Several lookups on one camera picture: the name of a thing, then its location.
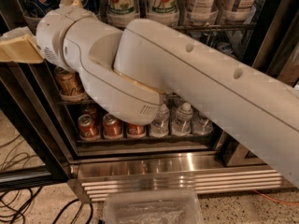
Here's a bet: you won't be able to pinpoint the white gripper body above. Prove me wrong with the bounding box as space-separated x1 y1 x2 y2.
36 5 98 72

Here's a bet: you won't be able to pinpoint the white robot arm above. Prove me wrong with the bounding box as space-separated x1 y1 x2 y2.
1 6 299 187

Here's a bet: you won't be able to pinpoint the front left gold can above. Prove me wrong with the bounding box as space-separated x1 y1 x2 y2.
54 66 88 102

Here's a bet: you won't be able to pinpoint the front left red can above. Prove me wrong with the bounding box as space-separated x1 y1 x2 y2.
78 114 99 140

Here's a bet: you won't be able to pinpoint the red can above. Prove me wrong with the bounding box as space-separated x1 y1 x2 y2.
127 123 146 138
78 114 99 140
103 114 122 139

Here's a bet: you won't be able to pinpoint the front middle red can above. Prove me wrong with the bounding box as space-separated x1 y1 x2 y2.
103 114 122 139

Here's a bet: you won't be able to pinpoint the open fridge door left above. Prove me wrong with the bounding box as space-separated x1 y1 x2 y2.
0 63 72 191

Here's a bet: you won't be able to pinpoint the front right red can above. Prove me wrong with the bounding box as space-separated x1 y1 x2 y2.
127 123 146 138

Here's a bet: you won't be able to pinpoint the steel fridge base grille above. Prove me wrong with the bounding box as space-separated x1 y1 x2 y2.
68 153 291 203

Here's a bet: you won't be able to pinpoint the right white grey can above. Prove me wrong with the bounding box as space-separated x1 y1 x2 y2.
221 0 254 23

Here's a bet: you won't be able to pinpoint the right fridge glass door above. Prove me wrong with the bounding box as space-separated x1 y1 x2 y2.
222 0 299 167

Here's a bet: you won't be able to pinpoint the left water bottle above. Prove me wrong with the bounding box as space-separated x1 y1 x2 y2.
149 104 170 138

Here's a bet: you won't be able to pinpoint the water bottle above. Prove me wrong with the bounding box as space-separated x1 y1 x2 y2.
149 104 170 138
171 103 193 136
192 112 213 136

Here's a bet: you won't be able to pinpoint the middle water bottle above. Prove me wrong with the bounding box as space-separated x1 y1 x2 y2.
171 103 193 136

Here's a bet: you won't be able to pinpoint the right water bottle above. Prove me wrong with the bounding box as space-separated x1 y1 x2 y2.
192 112 213 136

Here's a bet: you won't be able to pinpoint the clear plastic bin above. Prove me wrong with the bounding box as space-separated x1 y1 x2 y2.
103 189 204 224

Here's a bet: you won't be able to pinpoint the black floor cables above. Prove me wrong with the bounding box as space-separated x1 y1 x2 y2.
0 133 94 224

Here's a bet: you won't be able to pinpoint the orange floor cable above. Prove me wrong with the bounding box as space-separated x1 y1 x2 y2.
253 189 299 207

